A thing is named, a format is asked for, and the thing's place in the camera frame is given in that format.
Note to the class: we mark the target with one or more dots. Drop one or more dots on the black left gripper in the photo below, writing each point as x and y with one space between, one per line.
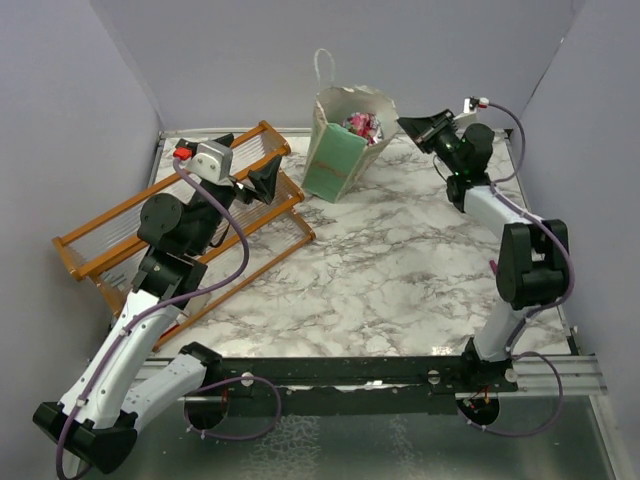
263 176

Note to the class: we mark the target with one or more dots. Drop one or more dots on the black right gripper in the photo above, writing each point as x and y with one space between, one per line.
425 129

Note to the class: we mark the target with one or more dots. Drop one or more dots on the pink purple snack packet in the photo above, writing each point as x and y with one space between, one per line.
364 125

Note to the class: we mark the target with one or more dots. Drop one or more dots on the green paper gift bag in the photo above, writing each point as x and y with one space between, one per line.
336 158

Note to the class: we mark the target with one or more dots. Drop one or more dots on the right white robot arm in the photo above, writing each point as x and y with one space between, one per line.
534 271

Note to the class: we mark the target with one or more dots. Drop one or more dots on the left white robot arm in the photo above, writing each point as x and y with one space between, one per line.
98 420

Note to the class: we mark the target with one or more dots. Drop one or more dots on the orange wooden rack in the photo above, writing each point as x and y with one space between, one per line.
107 250

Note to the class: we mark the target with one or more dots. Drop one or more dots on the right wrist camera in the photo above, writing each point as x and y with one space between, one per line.
472 107

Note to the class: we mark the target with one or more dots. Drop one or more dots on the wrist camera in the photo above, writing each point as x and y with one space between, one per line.
472 107
209 160

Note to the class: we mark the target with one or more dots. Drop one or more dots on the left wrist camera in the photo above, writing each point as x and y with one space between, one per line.
209 160

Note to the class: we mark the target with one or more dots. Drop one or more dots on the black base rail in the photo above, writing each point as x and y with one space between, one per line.
340 386

